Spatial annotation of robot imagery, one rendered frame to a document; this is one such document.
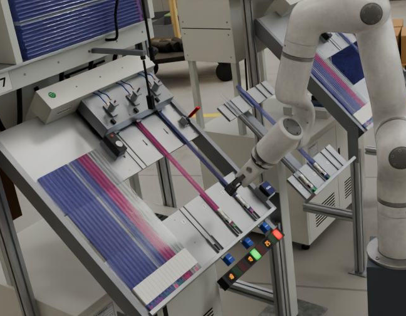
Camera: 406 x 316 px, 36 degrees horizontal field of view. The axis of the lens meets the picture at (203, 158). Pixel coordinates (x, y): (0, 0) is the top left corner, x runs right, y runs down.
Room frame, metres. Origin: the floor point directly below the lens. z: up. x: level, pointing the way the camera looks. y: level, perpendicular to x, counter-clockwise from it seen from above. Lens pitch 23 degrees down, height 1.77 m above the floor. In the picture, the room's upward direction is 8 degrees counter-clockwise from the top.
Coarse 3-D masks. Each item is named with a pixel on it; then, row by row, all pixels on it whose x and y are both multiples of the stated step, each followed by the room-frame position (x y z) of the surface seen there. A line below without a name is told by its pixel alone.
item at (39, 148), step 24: (72, 120) 1.94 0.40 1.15; (144, 120) 2.07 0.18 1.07; (24, 144) 1.79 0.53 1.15; (48, 144) 1.82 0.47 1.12; (72, 144) 1.86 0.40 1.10; (96, 144) 1.89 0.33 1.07; (144, 144) 1.97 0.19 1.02; (168, 144) 2.02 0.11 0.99; (24, 168) 1.71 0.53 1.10; (48, 168) 1.74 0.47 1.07; (120, 168) 1.85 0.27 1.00; (144, 168) 1.89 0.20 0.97
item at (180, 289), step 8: (272, 208) 1.92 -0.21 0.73; (264, 216) 1.88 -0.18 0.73; (256, 224) 1.83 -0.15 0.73; (248, 232) 1.79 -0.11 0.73; (224, 248) 1.70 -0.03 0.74; (216, 256) 1.66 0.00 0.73; (208, 264) 1.63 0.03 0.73; (200, 272) 1.59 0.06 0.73; (192, 280) 1.57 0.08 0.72; (184, 288) 1.58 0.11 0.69; (168, 296) 1.49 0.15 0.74; (160, 304) 1.46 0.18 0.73; (152, 312) 1.43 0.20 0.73
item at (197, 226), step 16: (208, 192) 1.90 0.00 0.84; (224, 192) 1.93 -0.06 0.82; (240, 192) 1.96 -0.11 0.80; (192, 208) 1.82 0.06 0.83; (208, 208) 1.84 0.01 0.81; (224, 208) 1.87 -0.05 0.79; (240, 208) 1.89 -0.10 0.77; (256, 208) 1.92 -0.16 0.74; (176, 224) 1.74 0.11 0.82; (192, 224) 1.76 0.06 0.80; (208, 224) 1.78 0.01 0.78; (224, 224) 1.81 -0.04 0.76; (240, 224) 1.83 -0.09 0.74; (192, 240) 1.71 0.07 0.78; (208, 240) 1.72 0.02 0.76; (224, 240) 1.75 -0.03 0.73; (208, 256) 1.68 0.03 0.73; (128, 288) 1.49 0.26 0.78
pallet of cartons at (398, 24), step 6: (396, 24) 5.91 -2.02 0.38; (402, 24) 5.89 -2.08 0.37; (396, 30) 5.68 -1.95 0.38; (402, 30) 5.65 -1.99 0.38; (396, 36) 5.48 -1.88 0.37; (402, 36) 5.45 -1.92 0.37; (402, 42) 5.45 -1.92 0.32; (402, 48) 5.45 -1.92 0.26; (402, 54) 5.45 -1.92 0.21; (402, 60) 5.45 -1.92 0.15
